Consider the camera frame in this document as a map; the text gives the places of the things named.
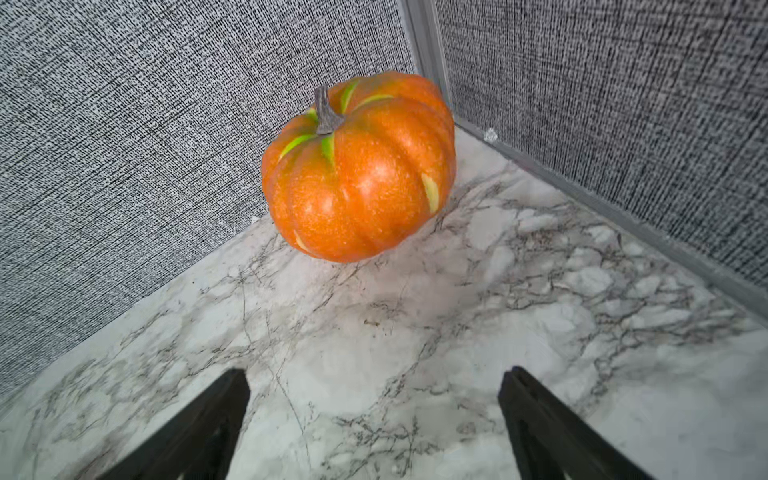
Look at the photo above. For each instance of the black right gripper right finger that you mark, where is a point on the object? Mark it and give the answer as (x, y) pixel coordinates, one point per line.
(550, 441)

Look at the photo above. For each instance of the orange decorative pumpkin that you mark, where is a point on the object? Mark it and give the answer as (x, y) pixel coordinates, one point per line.
(363, 168)

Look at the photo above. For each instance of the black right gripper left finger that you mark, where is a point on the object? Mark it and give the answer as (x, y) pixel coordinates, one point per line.
(197, 443)

